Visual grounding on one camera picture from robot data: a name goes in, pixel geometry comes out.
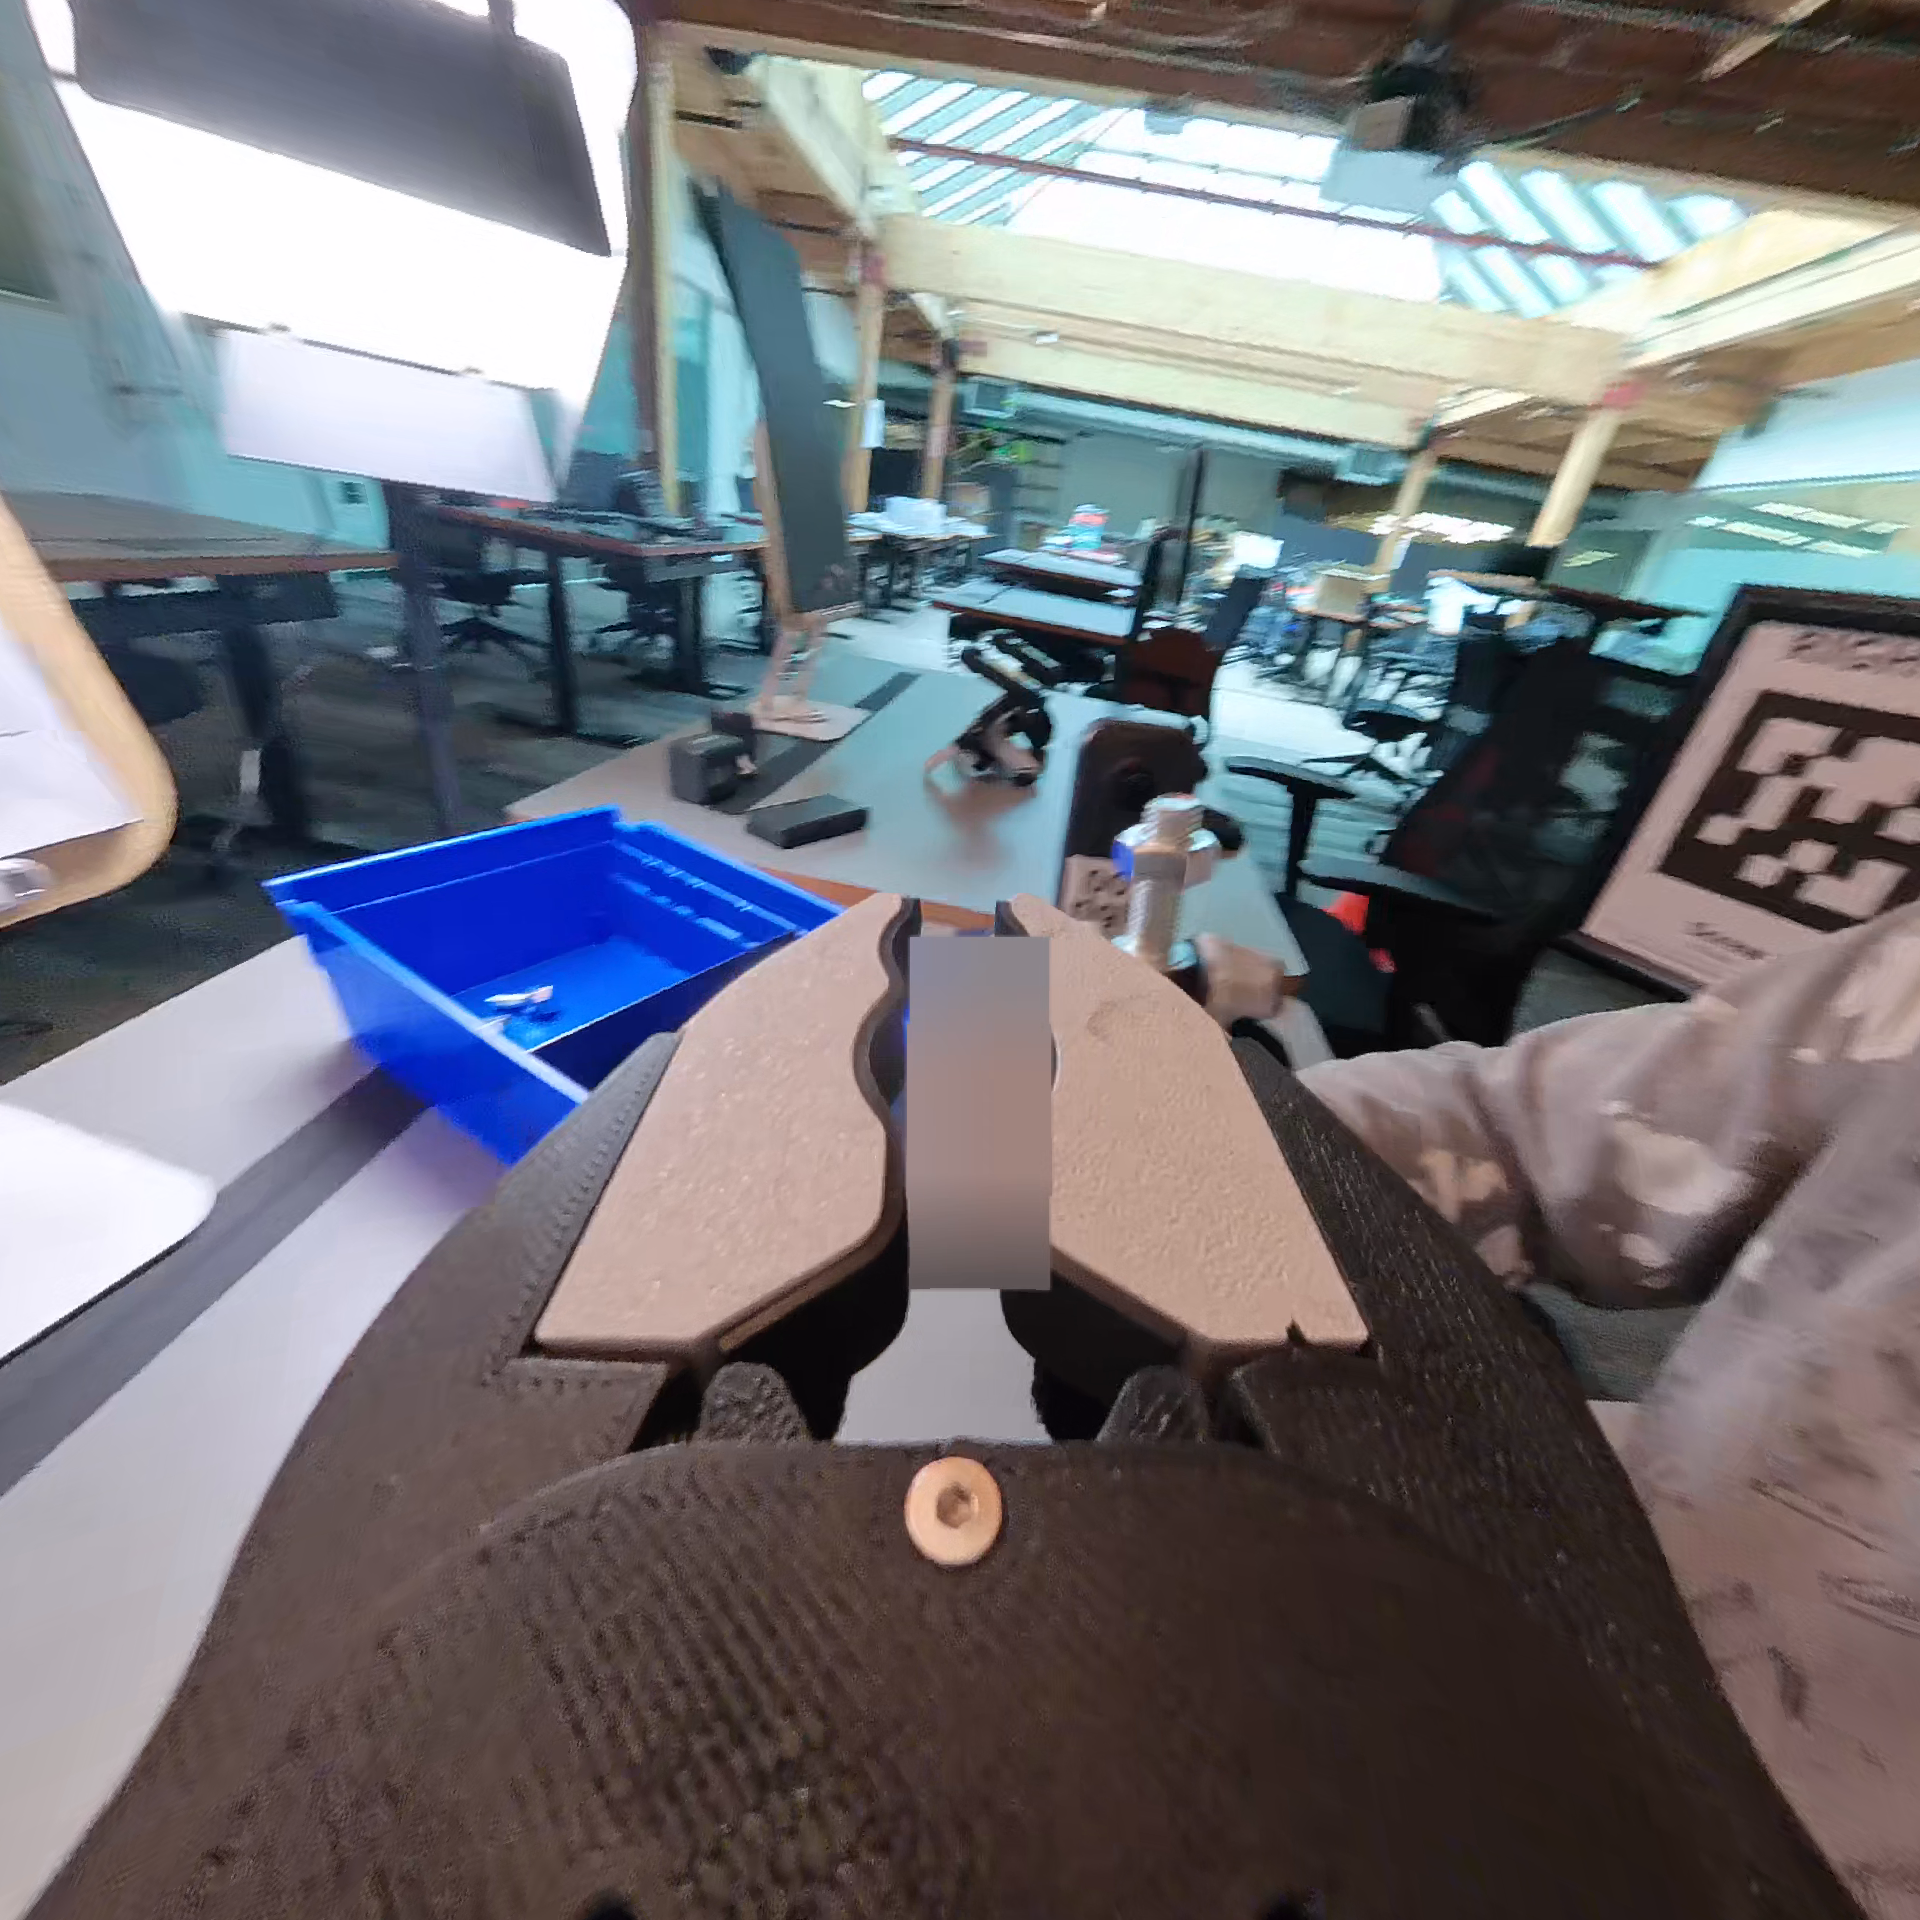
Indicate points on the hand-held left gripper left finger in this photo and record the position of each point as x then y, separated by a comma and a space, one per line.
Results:
733, 1171

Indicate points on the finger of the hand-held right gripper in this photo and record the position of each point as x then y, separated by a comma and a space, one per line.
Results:
1241, 983

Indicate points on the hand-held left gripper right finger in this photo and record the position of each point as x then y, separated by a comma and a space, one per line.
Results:
1184, 1171

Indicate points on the silver hex bolt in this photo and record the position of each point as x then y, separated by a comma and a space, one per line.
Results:
524, 1001
1162, 893

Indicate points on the blue plastic bin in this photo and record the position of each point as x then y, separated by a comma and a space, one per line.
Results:
450, 902

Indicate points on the person's right forearm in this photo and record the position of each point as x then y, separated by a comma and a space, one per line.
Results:
1651, 1142

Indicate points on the brown chair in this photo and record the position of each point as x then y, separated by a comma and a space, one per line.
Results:
1171, 668

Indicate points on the small orange object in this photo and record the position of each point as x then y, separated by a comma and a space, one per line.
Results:
1348, 916

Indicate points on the black handheld device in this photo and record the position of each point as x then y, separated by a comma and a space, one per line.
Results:
1004, 721

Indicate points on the black mesh office chair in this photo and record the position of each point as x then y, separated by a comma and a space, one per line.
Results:
1500, 840

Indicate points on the black strip mat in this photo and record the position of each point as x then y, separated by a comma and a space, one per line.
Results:
840, 721

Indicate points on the flat black device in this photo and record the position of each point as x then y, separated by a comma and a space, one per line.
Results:
810, 822

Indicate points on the wooden panel stand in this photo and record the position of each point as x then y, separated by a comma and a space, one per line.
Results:
795, 705

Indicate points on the small black box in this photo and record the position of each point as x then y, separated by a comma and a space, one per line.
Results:
705, 769

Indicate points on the tall black panel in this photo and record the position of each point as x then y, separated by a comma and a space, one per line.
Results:
786, 422

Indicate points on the black white marker board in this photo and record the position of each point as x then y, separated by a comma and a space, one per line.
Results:
1724, 902

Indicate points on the black light stand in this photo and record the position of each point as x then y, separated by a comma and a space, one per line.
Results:
428, 676

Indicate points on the dark wooden desk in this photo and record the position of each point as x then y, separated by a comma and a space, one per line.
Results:
600, 534
180, 547

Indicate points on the grey ceiling box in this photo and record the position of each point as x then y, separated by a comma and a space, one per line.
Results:
1387, 182

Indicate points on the wooden document board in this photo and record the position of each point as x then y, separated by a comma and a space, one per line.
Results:
148, 811

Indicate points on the printed instruction sheet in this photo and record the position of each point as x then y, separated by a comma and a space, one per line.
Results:
44, 750

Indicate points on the white diffuser panel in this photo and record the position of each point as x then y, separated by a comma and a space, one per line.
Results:
375, 422

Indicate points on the black light flag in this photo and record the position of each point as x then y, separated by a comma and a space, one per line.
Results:
346, 105

